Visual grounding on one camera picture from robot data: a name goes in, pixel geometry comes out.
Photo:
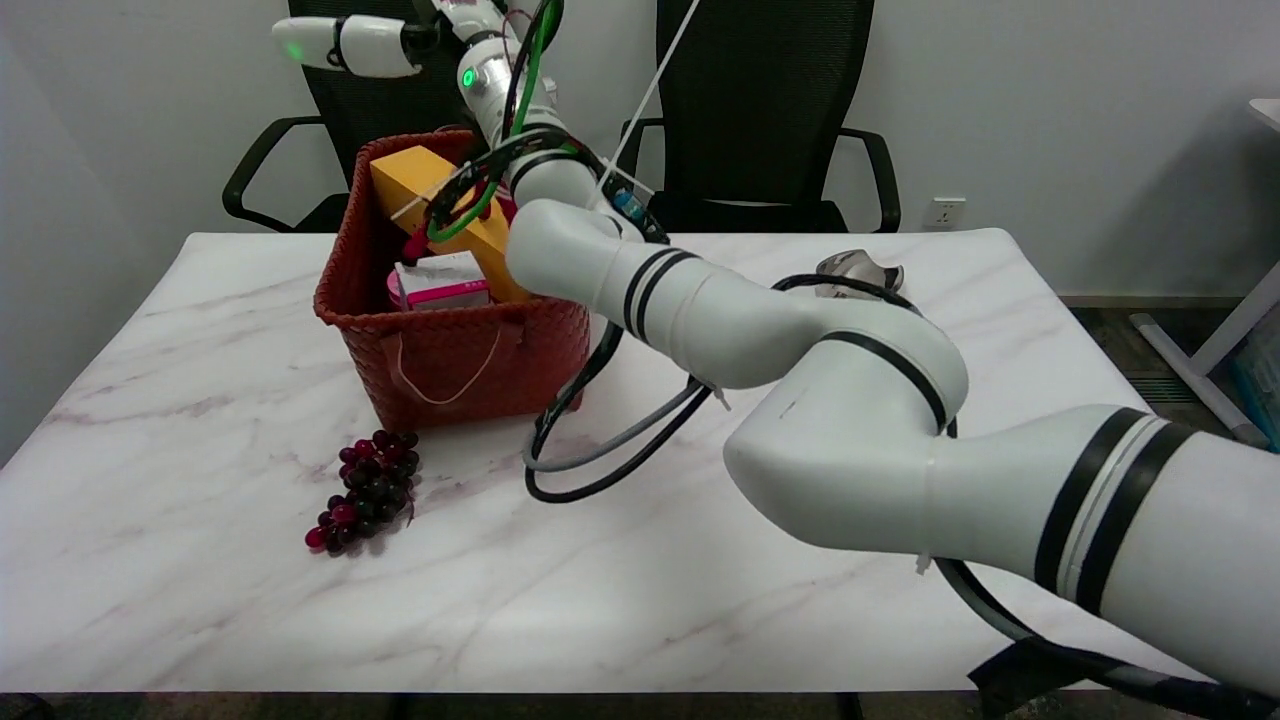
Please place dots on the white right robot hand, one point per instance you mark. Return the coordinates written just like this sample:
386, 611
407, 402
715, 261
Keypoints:
365, 45

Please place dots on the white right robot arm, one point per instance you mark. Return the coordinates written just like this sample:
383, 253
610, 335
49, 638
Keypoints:
860, 410

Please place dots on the red woven basket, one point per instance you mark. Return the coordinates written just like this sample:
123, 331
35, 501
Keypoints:
460, 365

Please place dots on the blue storage bin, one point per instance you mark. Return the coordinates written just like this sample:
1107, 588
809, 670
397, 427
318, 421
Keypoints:
1262, 385

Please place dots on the black office chair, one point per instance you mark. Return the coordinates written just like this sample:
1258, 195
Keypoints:
765, 90
385, 110

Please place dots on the long yellow box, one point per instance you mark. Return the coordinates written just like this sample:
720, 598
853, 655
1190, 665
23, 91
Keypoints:
410, 175

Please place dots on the pink and white box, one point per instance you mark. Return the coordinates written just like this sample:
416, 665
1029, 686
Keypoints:
445, 278

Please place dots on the pink round container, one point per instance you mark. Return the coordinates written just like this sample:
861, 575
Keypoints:
394, 292

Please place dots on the dark purple grape bunch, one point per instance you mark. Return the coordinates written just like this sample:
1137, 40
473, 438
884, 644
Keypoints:
372, 490

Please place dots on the silver crumpled object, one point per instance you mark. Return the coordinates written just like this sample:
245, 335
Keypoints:
858, 272

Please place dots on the white wall socket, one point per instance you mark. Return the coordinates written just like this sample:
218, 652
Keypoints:
948, 212

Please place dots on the white desk frame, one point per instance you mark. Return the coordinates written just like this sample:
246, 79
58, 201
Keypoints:
1215, 350

